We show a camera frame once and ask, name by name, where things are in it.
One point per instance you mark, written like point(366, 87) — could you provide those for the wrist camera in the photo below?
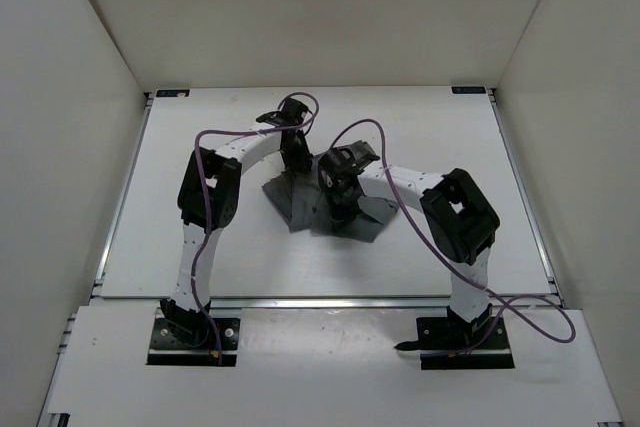
point(290, 113)
point(348, 159)

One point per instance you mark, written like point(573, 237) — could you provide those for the right corner label sticker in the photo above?
point(468, 90)

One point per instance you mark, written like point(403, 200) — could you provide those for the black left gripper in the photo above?
point(294, 165)

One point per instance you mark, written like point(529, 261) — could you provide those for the left corner label sticker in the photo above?
point(172, 93)

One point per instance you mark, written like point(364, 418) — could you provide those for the corner label sticker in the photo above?
point(172, 93)
point(468, 90)

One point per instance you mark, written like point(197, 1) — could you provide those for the grey pleated skirt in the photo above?
point(302, 205)

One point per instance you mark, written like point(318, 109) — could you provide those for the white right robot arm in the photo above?
point(461, 221)

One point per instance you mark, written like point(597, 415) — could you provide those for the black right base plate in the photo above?
point(441, 345)

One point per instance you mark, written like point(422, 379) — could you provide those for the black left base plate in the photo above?
point(170, 345)

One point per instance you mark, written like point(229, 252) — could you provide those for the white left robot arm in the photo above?
point(208, 200)

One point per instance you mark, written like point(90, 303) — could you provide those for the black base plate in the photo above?
point(441, 345)
point(170, 345)

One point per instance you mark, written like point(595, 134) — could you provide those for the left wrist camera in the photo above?
point(290, 113)

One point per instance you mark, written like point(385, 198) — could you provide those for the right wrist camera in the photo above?
point(348, 159)

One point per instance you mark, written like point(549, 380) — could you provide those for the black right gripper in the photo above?
point(340, 219)

